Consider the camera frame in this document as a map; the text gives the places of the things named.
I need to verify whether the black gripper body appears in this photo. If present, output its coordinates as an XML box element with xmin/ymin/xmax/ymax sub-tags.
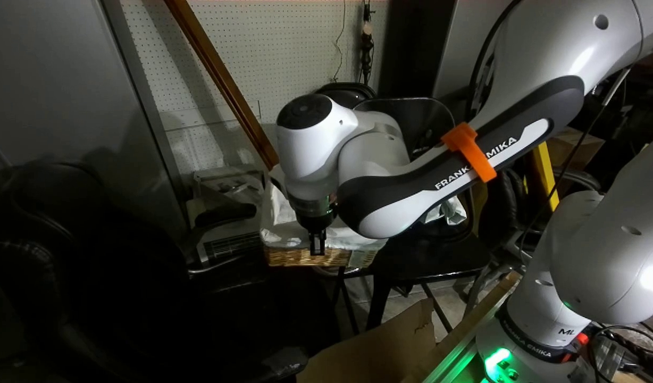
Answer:
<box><xmin>294</xmin><ymin>198</ymin><xmax>340</xmax><ymax>235</ymax></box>

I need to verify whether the black plastic chair backrest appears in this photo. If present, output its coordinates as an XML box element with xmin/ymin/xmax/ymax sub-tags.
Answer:
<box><xmin>316</xmin><ymin>81</ymin><xmax>377</xmax><ymax>111</ymax></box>

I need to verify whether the large black padded chair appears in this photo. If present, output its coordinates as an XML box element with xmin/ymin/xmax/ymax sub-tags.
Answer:
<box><xmin>0</xmin><ymin>157</ymin><xmax>342</xmax><ymax>383</ymax></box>

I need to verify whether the grey plastic bin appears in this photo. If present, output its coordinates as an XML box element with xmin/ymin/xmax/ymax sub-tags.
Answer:
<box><xmin>182</xmin><ymin>168</ymin><xmax>270</xmax><ymax>268</ymax></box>

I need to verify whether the flat brown cardboard sheet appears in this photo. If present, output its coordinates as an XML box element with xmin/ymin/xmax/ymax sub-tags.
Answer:
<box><xmin>296</xmin><ymin>272</ymin><xmax>525</xmax><ymax>383</ymax></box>

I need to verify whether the crumpled white cloth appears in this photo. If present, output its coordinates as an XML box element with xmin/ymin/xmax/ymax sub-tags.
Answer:
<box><xmin>439</xmin><ymin>195</ymin><xmax>470</xmax><ymax>228</ymax></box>

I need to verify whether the long brown wooden plank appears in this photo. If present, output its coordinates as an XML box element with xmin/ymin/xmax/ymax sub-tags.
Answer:
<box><xmin>161</xmin><ymin>0</ymin><xmax>284</xmax><ymax>172</ymax></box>

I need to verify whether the white pegboard panel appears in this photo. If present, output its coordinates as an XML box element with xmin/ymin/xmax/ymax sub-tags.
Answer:
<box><xmin>119</xmin><ymin>0</ymin><xmax>371</xmax><ymax>187</ymax></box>

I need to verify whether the brown cardboard box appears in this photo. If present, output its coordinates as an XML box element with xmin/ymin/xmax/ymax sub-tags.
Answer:
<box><xmin>550</xmin><ymin>126</ymin><xmax>606</xmax><ymax>172</ymax></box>

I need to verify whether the orange strap on arm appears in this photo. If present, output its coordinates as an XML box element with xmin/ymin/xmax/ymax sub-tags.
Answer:
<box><xmin>441</xmin><ymin>122</ymin><xmax>497</xmax><ymax>186</ymax></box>

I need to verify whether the grey metal upright post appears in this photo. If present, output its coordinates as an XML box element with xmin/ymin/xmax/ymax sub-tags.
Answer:
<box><xmin>101</xmin><ymin>0</ymin><xmax>189</xmax><ymax>237</ymax></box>

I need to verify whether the yellow curved frame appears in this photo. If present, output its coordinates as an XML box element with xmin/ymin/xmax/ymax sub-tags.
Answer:
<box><xmin>533</xmin><ymin>140</ymin><xmax>561</xmax><ymax>214</ymax></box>

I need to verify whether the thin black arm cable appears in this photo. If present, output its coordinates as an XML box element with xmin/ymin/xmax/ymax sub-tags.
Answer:
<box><xmin>557</xmin><ymin>66</ymin><xmax>635</xmax><ymax>183</ymax></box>

